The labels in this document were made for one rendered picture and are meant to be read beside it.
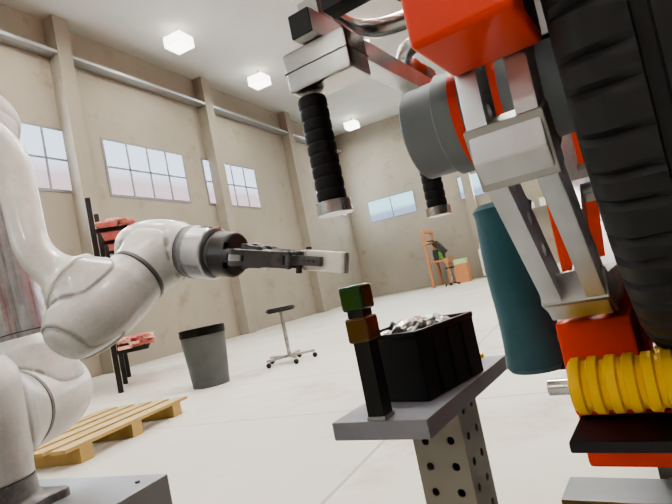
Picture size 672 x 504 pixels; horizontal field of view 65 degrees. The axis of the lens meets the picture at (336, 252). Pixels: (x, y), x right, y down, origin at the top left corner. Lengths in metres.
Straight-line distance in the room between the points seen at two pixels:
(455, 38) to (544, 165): 0.13
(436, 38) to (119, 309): 0.62
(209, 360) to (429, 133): 4.49
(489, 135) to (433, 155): 0.26
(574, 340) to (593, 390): 0.10
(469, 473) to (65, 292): 0.73
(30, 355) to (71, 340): 0.35
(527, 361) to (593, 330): 0.19
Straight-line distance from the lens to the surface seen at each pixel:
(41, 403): 1.12
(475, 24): 0.39
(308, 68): 0.65
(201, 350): 5.05
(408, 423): 0.82
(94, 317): 0.83
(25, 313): 1.22
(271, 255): 0.77
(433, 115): 0.70
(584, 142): 0.42
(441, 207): 0.92
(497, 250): 0.82
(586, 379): 0.59
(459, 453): 1.03
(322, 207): 0.62
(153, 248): 0.90
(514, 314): 0.82
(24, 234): 0.95
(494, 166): 0.46
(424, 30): 0.40
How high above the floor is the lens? 0.66
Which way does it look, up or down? 4 degrees up
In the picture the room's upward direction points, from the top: 12 degrees counter-clockwise
